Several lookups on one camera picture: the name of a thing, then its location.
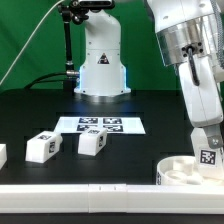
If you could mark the white round stool seat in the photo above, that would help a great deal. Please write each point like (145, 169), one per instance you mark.
(182, 170)

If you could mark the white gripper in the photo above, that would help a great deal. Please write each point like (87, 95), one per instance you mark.
(203, 101)

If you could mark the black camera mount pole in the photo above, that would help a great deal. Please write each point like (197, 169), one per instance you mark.
(71, 12)

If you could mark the white rail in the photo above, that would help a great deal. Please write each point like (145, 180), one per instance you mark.
(99, 198)
(3, 155)

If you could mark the black camera on mount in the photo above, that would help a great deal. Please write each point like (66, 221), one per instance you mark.
(97, 4)

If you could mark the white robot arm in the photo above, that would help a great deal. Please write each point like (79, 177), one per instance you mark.
(189, 34)

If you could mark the white marker sheet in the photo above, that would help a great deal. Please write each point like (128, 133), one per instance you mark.
(122, 125)

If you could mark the white front rail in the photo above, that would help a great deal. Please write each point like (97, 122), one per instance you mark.
(99, 198)

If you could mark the white left rail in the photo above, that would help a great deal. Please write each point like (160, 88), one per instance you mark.
(3, 155)

